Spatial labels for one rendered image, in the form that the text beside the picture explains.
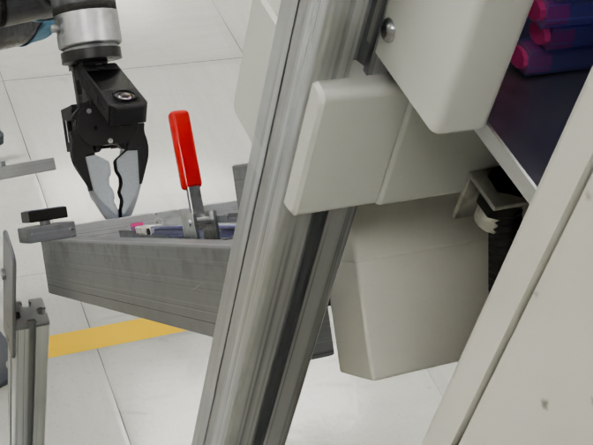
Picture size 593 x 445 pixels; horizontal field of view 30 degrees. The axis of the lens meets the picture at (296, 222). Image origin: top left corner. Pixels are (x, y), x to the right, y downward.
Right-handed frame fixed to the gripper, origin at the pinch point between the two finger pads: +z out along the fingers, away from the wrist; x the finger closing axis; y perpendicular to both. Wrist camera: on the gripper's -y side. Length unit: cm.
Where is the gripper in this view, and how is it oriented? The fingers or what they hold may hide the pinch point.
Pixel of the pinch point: (120, 217)
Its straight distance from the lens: 131.7
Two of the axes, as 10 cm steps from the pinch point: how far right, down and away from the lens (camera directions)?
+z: 1.4, 9.9, 0.6
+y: -4.0, 0.0, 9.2
